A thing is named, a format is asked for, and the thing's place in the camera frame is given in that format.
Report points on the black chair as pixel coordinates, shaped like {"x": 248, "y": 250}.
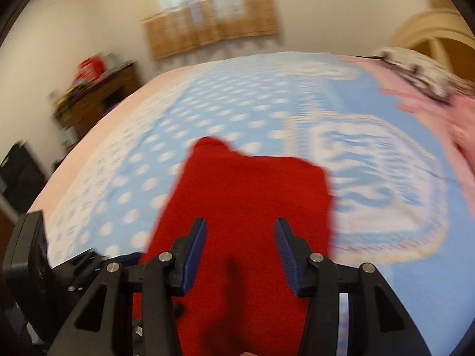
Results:
{"x": 20, "y": 178}

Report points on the cream arched headboard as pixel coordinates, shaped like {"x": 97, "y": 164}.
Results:
{"x": 419, "y": 26}

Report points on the pink quilt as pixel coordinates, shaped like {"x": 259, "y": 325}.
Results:
{"x": 465, "y": 129}

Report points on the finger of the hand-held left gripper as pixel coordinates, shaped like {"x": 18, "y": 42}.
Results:
{"x": 85, "y": 263}

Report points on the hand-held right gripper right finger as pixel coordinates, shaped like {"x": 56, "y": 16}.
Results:
{"x": 287, "y": 256}

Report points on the beige patterned curtain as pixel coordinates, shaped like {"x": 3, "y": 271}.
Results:
{"x": 207, "y": 26}

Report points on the red bag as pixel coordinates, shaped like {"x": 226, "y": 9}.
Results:
{"x": 91, "y": 67}

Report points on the wooden desk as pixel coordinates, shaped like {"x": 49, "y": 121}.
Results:
{"x": 100, "y": 100}

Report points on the black and white patterned pillow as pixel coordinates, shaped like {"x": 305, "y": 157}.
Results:
{"x": 415, "y": 63}

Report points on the pink bed sheet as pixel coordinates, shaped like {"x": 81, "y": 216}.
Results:
{"x": 419, "y": 92}

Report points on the blue and white printed blanket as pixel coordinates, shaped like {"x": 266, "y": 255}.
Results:
{"x": 241, "y": 100}

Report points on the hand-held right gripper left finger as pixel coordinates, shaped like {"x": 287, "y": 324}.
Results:
{"x": 193, "y": 256}

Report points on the red knit sweater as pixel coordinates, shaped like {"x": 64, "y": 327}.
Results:
{"x": 252, "y": 200}

